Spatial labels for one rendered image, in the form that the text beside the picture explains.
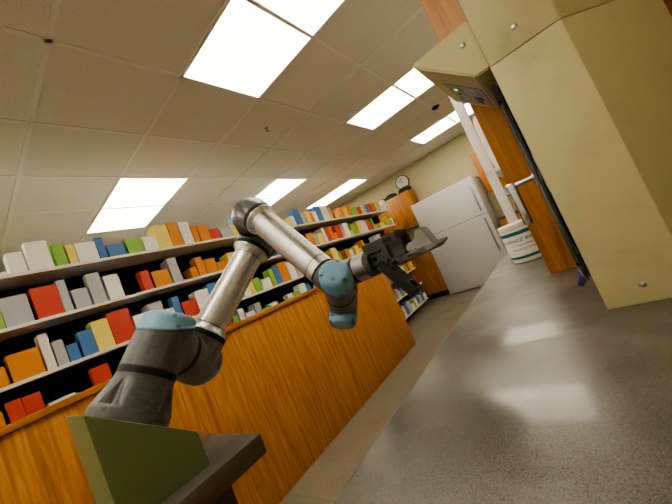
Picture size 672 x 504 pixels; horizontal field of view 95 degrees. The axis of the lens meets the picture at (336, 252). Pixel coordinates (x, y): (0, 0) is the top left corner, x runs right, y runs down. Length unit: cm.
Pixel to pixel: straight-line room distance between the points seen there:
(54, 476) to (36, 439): 17
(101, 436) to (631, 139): 96
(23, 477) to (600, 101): 216
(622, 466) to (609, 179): 43
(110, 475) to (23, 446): 129
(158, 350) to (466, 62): 83
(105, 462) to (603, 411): 68
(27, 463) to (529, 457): 186
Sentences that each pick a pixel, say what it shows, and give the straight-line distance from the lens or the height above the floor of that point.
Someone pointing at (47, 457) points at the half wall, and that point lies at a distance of 198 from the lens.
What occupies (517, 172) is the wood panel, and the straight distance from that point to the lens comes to 104.
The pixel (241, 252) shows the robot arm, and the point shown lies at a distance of 98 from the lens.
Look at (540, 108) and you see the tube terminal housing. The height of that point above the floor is 130.
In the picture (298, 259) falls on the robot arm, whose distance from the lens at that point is 76.
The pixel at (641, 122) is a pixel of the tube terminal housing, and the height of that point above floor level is 121.
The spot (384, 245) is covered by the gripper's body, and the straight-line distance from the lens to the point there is 77.
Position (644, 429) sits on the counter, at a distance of 42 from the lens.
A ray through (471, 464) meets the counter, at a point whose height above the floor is 94.
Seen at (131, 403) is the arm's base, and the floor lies 111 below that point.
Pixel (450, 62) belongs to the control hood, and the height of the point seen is 146.
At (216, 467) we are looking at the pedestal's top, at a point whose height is 94.
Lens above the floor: 118
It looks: 4 degrees up
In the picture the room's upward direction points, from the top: 23 degrees counter-clockwise
